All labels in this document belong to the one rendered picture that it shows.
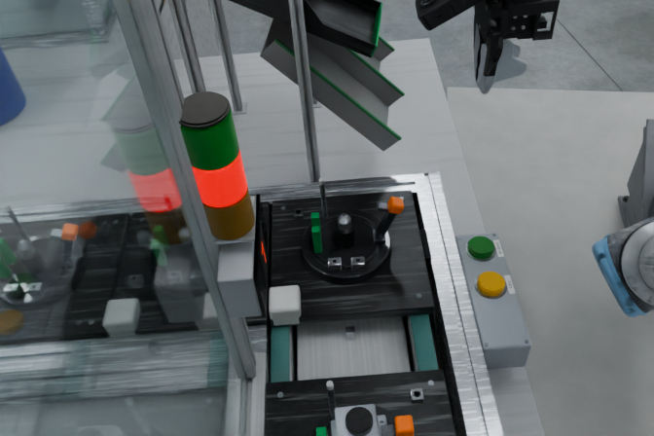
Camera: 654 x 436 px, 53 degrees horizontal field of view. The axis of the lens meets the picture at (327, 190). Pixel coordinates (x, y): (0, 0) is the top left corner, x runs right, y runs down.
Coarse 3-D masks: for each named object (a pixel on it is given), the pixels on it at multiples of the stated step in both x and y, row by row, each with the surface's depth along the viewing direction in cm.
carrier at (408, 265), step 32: (320, 192) 101; (384, 192) 111; (288, 224) 108; (320, 224) 105; (352, 224) 99; (416, 224) 106; (288, 256) 103; (320, 256) 100; (352, 256) 99; (384, 256) 99; (416, 256) 101; (288, 288) 96; (320, 288) 98; (352, 288) 98; (384, 288) 97; (416, 288) 97; (288, 320) 95; (320, 320) 96
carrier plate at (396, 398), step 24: (288, 384) 87; (312, 384) 87; (336, 384) 87; (360, 384) 87; (384, 384) 86; (408, 384) 86; (432, 384) 86; (288, 408) 85; (312, 408) 85; (384, 408) 84; (408, 408) 84; (432, 408) 84; (288, 432) 83; (432, 432) 81
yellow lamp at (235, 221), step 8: (248, 192) 66; (240, 200) 65; (248, 200) 66; (208, 208) 64; (216, 208) 64; (224, 208) 64; (232, 208) 64; (240, 208) 65; (248, 208) 66; (208, 216) 66; (216, 216) 65; (224, 216) 65; (232, 216) 65; (240, 216) 66; (248, 216) 67; (208, 224) 67; (216, 224) 66; (224, 224) 66; (232, 224) 66; (240, 224) 66; (248, 224) 67; (216, 232) 67; (224, 232) 66; (232, 232) 66; (240, 232) 67; (248, 232) 68
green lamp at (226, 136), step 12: (228, 120) 58; (192, 132) 57; (204, 132) 57; (216, 132) 57; (228, 132) 59; (192, 144) 58; (204, 144) 58; (216, 144) 58; (228, 144) 59; (192, 156) 60; (204, 156) 59; (216, 156) 59; (228, 156) 60; (204, 168) 60; (216, 168) 60
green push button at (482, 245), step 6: (474, 240) 102; (480, 240) 102; (486, 240) 102; (468, 246) 102; (474, 246) 101; (480, 246) 101; (486, 246) 101; (492, 246) 101; (474, 252) 101; (480, 252) 101; (486, 252) 100; (492, 252) 101; (480, 258) 101; (486, 258) 101
